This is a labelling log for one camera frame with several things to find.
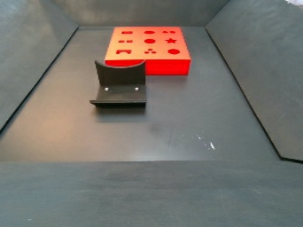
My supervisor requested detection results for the red shape sorter box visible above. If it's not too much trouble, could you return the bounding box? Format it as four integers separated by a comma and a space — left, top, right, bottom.
105, 27, 193, 75

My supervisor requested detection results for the black curved holder bracket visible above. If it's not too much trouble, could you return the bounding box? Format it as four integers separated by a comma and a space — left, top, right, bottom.
90, 61, 147, 106

